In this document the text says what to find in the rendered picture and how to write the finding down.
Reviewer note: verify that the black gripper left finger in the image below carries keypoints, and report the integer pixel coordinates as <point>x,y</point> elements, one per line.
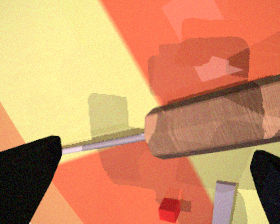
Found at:
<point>26,172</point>

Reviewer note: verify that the pale grey flat bar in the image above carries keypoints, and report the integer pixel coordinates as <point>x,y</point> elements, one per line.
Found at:
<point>223,199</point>

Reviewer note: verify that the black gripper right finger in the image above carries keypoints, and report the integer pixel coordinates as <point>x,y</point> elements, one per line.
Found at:
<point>265,169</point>

